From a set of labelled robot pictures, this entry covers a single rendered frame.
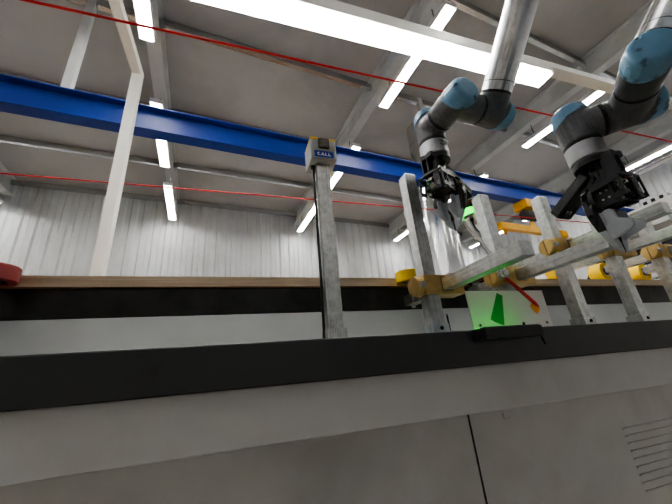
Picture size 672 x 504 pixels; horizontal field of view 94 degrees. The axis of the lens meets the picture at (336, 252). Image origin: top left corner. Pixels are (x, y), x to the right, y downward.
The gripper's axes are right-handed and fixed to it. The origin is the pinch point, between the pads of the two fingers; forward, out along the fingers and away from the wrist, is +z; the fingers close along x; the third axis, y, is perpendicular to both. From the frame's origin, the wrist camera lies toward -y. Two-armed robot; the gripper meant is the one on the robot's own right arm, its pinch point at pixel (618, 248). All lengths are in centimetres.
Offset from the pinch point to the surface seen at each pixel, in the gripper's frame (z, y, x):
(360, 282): -7, -46, -39
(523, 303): 5.8, -24.5, -1.9
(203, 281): -7, -46, -84
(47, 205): -377, -693, -466
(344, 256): -305, -759, 225
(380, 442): 36, -47, -38
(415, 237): -12.8, -25.5, -30.6
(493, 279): -1.3, -25.8, -8.3
